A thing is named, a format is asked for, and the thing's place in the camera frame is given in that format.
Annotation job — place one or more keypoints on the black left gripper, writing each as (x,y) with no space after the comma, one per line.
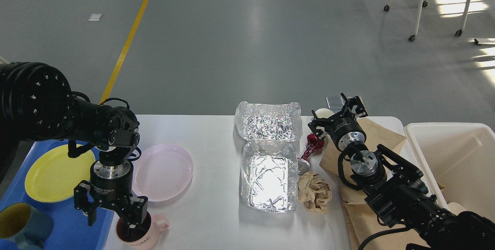
(110,187)

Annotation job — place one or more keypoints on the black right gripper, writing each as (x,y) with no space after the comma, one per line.
(345,130)

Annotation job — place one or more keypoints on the pink mug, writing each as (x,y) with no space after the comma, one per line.
(144,236)

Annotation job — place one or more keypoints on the pink plastic plate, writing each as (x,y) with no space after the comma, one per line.
(162,172)

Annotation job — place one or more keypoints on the teal mug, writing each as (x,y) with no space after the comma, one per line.
(26,226)

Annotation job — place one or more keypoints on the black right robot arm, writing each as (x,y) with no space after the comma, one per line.
(393,186)

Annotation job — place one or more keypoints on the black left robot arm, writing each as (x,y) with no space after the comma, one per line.
(37,104)

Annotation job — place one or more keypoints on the small grey metal plate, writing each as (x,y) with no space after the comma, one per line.
(337,103)

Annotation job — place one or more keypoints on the white paper cup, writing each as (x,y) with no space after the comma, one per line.
(323,113)

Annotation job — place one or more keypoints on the red foil wrapper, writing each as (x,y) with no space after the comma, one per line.
(313,145)

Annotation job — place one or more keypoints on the blue plastic tray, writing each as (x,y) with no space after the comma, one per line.
(70,230)

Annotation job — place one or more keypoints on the yellow plastic plate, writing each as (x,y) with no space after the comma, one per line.
(54,175)

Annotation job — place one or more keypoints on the open aluminium foil container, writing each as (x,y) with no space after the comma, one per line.
(269,159)

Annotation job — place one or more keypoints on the crumpled brown paper ball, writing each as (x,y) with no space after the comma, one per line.
(314,192)

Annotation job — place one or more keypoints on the brown paper bag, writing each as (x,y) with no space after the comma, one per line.
(360,220)

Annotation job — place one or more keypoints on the white plastic bin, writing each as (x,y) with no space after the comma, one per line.
(458,163)

